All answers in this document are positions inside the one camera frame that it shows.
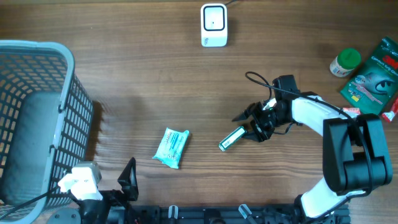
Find grey plastic mesh basket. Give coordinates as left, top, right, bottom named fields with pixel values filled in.
left=1, top=40, right=94, bottom=223

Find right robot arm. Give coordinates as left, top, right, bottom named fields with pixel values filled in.
left=233, top=72, right=392, bottom=223

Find red patterned small box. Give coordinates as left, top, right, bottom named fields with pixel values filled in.
left=342, top=108, right=361, bottom=116

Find green glove package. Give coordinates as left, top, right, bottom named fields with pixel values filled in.
left=340, top=37, right=397, bottom=115

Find black camera cable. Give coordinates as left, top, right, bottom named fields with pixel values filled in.
left=0, top=185, right=75, bottom=221
left=244, top=71, right=374, bottom=224

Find green white small tube box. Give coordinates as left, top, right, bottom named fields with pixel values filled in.
left=218, top=126, right=247, bottom=151

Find mint wet wipes pack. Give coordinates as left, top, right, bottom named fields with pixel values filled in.
left=153, top=128, right=190, bottom=169

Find black left camera cable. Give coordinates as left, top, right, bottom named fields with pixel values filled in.
left=0, top=185, right=75, bottom=221

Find black mounting rail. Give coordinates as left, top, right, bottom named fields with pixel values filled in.
left=132, top=204, right=351, bottom=224

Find green lidded jar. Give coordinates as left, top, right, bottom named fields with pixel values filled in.
left=330, top=48, right=361, bottom=77

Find black right camera cable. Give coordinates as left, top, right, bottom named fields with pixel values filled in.
left=244, top=71, right=374, bottom=224

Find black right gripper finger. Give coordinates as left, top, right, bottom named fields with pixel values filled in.
left=232, top=104, right=256, bottom=122
left=242, top=131, right=261, bottom=142

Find white barcode scanner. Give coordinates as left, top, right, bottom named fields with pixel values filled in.
left=200, top=3, right=228, bottom=47

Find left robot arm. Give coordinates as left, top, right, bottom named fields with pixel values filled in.
left=47, top=158, right=142, bottom=223

